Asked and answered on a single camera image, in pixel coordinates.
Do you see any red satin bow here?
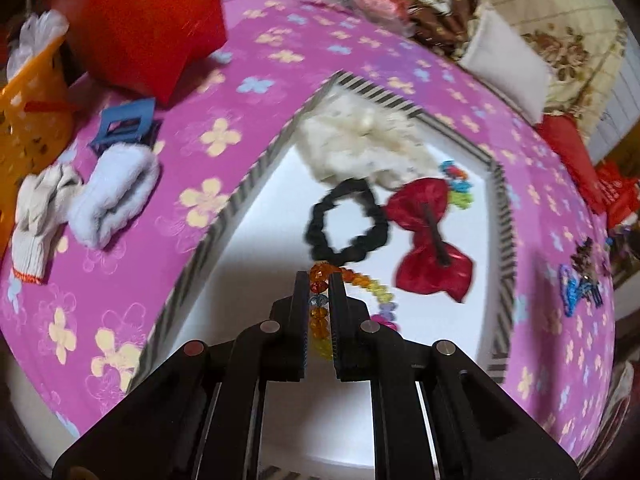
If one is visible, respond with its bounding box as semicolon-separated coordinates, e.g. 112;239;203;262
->
383;177;476;305

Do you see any red ruffled cushion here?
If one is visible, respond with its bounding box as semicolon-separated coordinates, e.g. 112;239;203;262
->
537;113;609;217

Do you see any white fluffy sock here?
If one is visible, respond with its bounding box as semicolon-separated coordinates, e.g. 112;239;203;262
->
67;143;162;251

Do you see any blue hair claw clip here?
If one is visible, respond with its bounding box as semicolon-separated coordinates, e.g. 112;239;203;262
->
88;98;164;154

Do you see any amber multicolour bead bracelet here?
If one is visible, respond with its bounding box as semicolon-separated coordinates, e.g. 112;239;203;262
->
308;261;402;362

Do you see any brown bow hair clip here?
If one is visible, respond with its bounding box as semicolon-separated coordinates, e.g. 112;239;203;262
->
570;237;612;282

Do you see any white plastic bag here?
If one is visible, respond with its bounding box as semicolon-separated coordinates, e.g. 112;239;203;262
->
7;9;70;77

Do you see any white pillow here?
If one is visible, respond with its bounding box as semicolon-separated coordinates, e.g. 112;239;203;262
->
457;5;552;124

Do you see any striped cardboard box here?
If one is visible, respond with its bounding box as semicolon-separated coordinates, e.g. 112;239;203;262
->
125;71;519;480

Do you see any brown floral quilt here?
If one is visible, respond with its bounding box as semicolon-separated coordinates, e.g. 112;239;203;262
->
409;0;497;57

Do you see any green blue bead bracelet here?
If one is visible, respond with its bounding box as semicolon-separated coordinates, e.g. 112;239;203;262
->
439;160;475;212

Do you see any red printed shopping bag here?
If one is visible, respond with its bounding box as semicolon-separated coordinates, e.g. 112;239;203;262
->
594;160;640;232

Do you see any large red gift bag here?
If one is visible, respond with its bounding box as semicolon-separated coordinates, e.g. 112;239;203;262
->
64;0;229;107

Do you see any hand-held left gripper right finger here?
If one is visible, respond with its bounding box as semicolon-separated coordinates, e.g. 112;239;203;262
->
327;270;581;480

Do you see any white knit glove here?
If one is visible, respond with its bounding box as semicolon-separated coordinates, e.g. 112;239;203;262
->
11;162;84;287

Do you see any orange plastic basket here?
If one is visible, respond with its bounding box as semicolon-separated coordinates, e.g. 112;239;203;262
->
0;34;77;257

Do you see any cream floral quilt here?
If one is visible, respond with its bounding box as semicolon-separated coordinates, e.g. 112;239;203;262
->
475;0;632;117

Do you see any cream scrunchie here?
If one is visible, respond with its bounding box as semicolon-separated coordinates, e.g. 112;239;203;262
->
297;97;439;192

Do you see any blue striped ribbon bow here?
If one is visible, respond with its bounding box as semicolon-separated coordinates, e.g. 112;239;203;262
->
562;272;607;319

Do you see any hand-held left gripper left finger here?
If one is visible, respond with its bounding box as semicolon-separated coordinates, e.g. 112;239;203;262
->
52;270;309;480

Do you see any black scrunchie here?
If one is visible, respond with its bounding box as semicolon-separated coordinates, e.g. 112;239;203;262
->
305;178;390;267

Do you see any pink floral bedsheet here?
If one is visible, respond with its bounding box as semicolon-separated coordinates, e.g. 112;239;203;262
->
0;0;619;463

